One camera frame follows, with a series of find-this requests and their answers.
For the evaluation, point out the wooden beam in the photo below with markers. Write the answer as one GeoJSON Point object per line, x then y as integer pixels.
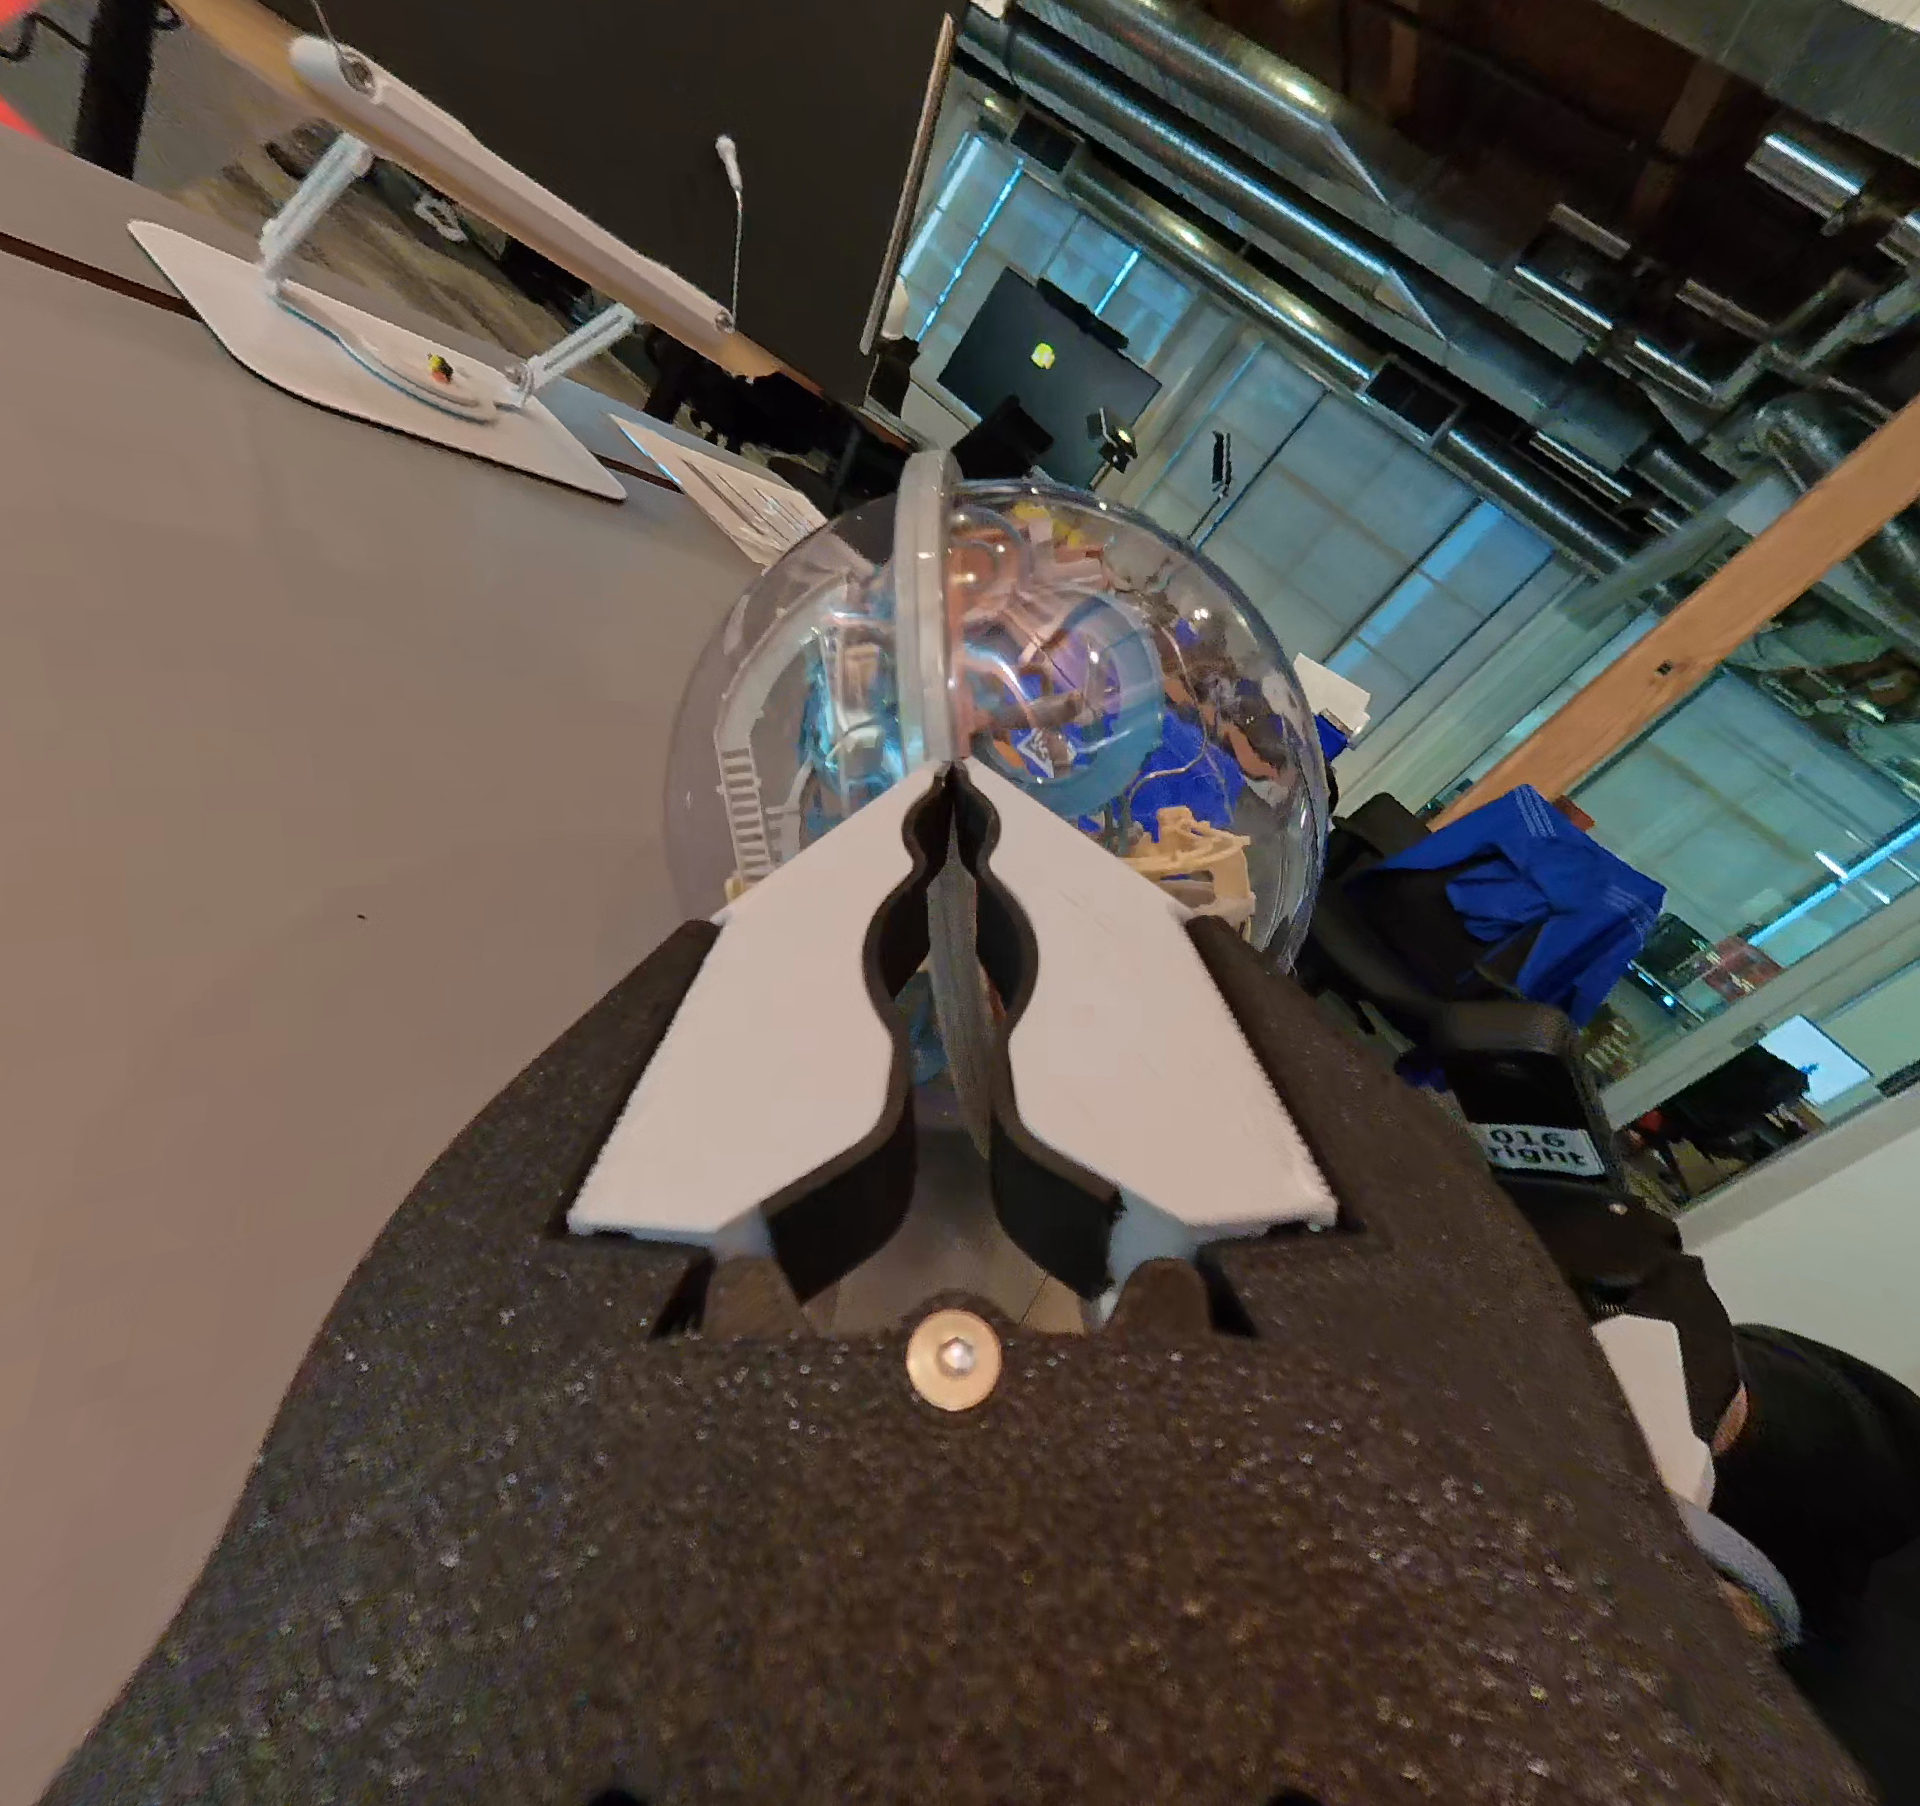
{"type": "Point", "coordinates": [1694, 620]}

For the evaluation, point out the black wall monitor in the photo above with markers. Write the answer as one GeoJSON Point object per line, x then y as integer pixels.
{"type": "Point", "coordinates": [1036, 366]}

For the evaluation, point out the black table leg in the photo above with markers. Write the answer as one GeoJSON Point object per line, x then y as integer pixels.
{"type": "Point", "coordinates": [121, 64]}

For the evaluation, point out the blue cloth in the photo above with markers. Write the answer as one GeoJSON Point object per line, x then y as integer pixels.
{"type": "Point", "coordinates": [1544, 890]}

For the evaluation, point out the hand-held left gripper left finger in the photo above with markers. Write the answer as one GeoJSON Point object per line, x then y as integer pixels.
{"type": "Point", "coordinates": [753, 1057]}

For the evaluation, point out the person's dark clothing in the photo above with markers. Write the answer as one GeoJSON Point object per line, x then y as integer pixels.
{"type": "Point", "coordinates": [1837, 1505]}

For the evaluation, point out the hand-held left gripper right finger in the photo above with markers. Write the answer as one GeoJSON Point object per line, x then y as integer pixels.
{"type": "Point", "coordinates": [1156, 1069]}

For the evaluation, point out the silver ventilation duct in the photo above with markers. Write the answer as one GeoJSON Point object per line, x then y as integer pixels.
{"type": "Point", "coordinates": [1202, 127]}

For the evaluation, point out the black panel board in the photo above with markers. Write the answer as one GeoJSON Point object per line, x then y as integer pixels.
{"type": "Point", "coordinates": [631, 52]}

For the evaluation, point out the white paper sheet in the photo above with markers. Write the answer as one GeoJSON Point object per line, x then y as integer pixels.
{"type": "Point", "coordinates": [734, 495]}

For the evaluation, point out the clear plastic maze ball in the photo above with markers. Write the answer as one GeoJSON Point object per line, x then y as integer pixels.
{"type": "Point", "coordinates": [1051, 607]}

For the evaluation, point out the white lever toy with base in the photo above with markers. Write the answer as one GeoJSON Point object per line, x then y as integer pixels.
{"type": "Point", "coordinates": [450, 158]}

